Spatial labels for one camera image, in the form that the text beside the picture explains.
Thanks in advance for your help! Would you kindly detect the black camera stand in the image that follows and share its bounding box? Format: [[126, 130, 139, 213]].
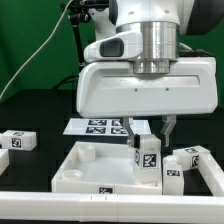
[[51, 0, 111, 91]]

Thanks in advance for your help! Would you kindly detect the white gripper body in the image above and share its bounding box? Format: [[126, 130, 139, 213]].
[[76, 31, 218, 118]]

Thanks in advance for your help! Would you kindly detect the white cable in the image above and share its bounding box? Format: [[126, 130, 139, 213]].
[[0, 0, 74, 101]]

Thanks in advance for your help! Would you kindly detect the white square table top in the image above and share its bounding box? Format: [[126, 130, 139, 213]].
[[51, 142, 162, 195]]

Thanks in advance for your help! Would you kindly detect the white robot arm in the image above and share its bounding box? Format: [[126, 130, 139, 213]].
[[77, 0, 224, 148]]

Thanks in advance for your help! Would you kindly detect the white U-shaped obstacle fence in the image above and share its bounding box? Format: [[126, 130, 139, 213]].
[[0, 153, 224, 224]]

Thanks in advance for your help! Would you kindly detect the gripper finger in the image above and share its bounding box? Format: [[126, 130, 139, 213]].
[[121, 117, 140, 149], [161, 115, 176, 147]]

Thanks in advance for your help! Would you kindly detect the white tag sheet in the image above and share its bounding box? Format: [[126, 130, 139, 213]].
[[63, 118, 151, 136]]

